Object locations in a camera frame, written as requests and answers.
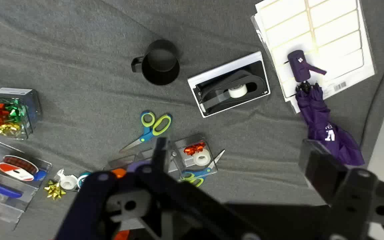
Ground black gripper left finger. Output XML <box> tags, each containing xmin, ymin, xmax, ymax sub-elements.
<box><xmin>55</xmin><ymin>136</ymin><xmax>264</xmax><ymax>240</ymax></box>

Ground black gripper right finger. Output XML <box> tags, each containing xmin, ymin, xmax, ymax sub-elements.
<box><xmin>298</xmin><ymin>137</ymin><xmax>384</xmax><ymax>240</ymax></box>

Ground teal tape roll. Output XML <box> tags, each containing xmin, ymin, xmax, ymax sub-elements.
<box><xmin>76</xmin><ymin>172</ymin><xmax>92</xmax><ymax>191</ymax></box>

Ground small white tape roll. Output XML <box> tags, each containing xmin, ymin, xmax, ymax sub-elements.
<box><xmin>56</xmin><ymin>168</ymin><xmax>80</xmax><ymax>192</ymax></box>

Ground orange gift bow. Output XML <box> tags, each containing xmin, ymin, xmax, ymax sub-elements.
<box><xmin>111</xmin><ymin>167</ymin><xmax>128</xmax><ymax>180</ymax></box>

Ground gold gift bow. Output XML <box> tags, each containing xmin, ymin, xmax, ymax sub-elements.
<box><xmin>44</xmin><ymin>179</ymin><xmax>67</xmax><ymax>201</ymax></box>
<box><xmin>0</xmin><ymin>121</ymin><xmax>23</xmax><ymax>137</ymax></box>

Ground purple ribbon roll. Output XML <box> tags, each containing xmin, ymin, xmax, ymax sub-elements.
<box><xmin>127</xmin><ymin>157</ymin><xmax>154</xmax><ymax>175</ymax></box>

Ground red ribbon spool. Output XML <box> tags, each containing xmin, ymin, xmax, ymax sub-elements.
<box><xmin>0</xmin><ymin>153</ymin><xmax>40</xmax><ymax>184</ymax></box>

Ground blue green scissors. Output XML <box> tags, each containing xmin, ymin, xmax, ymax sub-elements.
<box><xmin>180</xmin><ymin>148</ymin><xmax>227</xmax><ymax>188</ymax></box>
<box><xmin>119</xmin><ymin>109</ymin><xmax>174</xmax><ymax>153</ymax></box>

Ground purple folding umbrella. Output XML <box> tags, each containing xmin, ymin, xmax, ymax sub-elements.
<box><xmin>284</xmin><ymin>49</ymin><xmax>366</xmax><ymax>168</ymax></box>

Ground clear plastic box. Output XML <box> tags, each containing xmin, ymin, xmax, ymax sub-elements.
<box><xmin>168</xmin><ymin>132</ymin><xmax>220</xmax><ymax>179</ymax></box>

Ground green gift bow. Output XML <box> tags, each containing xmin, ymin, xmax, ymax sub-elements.
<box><xmin>6</xmin><ymin>99</ymin><xmax>28</xmax><ymax>124</ymax></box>

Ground clear box of bows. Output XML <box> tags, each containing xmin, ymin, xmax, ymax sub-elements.
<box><xmin>0</xmin><ymin>87</ymin><xmax>43</xmax><ymax>141</ymax></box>

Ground grey tablecloth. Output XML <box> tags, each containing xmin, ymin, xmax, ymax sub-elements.
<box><xmin>0</xmin><ymin>0</ymin><xmax>384</xmax><ymax>240</ymax></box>

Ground black mug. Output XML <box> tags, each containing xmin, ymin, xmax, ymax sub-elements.
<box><xmin>131</xmin><ymin>39</ymin><xmax>182</xmax><ymax>87</ymax></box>

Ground white tape dispenser box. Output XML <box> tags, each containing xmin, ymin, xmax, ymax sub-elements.
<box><xmin>187</xmin><ymin>51</ymin><xmax>272</xmax><ymax>119</ymax></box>

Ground black tape dispenser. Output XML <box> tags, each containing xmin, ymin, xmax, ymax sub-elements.
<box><xmin>196</xmin><ymin>71</ymin><xmax>264</xmax><ymax>108</ymax></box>

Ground white label sheet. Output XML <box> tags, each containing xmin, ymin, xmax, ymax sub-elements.
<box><xmin>250</xmin><ymin>0</ymin><xmax>376</xmax><ymax>115</ymax></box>

